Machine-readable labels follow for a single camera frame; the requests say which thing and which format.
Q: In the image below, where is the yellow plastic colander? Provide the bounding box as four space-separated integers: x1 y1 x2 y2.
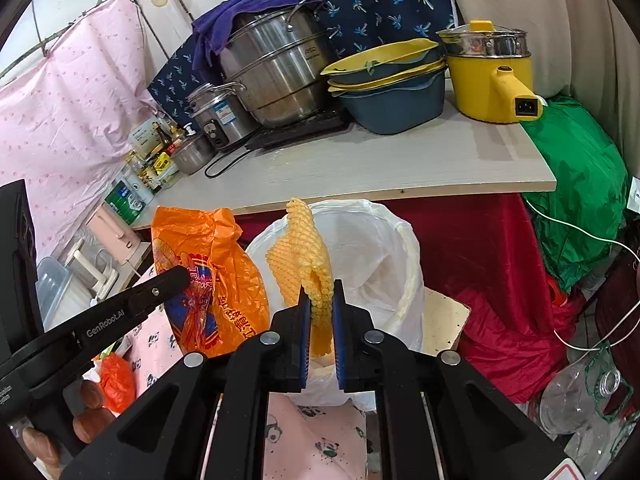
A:
320 38 442 78
327 60 447 97

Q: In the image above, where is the clear bag with green print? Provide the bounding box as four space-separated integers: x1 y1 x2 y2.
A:
580 345 640 461

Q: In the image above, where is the glass kettle with white handle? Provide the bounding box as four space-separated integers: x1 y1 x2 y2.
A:
65 240 118 306

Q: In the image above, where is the black power cable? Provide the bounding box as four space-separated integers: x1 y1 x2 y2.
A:
204 146 252 179

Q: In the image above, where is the navy printed cloth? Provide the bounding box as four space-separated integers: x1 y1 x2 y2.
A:
147 0 461 116

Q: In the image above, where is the pink panda print cloth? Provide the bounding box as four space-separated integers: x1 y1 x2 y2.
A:
80 260 368 480

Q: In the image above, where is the red cloth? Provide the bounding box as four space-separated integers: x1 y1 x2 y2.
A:
235 192 586 403

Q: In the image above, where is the white cable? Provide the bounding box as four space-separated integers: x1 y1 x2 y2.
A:
522 195 640 353

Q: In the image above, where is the person's left hand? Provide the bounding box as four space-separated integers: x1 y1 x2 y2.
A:
20 379 118 471

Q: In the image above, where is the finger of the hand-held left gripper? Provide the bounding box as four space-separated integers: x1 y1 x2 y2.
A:
131 265 193 318

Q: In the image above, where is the pink electric kettle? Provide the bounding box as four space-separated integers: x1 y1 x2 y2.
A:
86 205 143 267

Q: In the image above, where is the green plastic bag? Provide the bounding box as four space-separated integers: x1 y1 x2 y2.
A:
520 96 631 293

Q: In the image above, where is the small orange bag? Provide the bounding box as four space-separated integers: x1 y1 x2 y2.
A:
95 352 137 415

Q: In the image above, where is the white and blue tumbler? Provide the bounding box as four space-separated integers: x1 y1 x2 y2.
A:
124 167 146 202

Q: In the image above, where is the blue plastic basin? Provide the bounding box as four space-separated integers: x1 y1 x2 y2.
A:
340 67 447 136

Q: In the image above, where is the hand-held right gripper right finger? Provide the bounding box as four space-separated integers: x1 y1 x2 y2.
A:
332 280 571 480

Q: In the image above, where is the large steel steamer pot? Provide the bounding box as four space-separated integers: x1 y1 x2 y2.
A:
218 0 341 128

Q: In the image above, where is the beige curtain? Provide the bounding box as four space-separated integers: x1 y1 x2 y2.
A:
442 0 626 116

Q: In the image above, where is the purple cloth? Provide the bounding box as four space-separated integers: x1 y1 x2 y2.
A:
191 0 328 73

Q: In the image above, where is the pink dotted curtain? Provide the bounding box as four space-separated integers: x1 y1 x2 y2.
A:
0 0 161 261

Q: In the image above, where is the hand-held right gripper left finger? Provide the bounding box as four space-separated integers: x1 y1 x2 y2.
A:
60 285 313 480

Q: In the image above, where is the green tin can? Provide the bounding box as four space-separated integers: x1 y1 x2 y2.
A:
104 180 146 226

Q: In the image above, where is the white box with clear lid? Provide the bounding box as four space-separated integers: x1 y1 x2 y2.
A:
36 257 71 333

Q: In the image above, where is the steel rice cooker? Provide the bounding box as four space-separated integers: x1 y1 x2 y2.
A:
186 81 261 152

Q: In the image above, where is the large orange plastic bag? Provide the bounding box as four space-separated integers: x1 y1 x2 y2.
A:
151 206 272 358

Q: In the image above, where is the dark maroon round object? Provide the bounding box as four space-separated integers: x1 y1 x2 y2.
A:
595 250 640 361

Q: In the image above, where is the white carton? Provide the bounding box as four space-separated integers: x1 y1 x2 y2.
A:
131 116 166 158

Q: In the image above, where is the yellow bubble wrap piece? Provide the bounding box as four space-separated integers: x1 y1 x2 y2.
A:
265 197 335 361

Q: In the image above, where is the black induction cooker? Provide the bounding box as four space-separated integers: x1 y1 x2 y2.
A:
244 105 353 152

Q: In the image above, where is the wooden board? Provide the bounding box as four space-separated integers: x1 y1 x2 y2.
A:
422 287 472 356

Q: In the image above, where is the yellow electric pot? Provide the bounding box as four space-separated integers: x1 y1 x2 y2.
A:
436 20 545 125

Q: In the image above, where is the small steel pot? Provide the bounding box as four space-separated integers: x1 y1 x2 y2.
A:
172 132 216 176

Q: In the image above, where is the clear plastic bottle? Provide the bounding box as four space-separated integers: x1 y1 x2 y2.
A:
540 360 621 436

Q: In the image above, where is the bin with white liner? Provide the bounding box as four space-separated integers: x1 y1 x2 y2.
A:
245 199 426 408

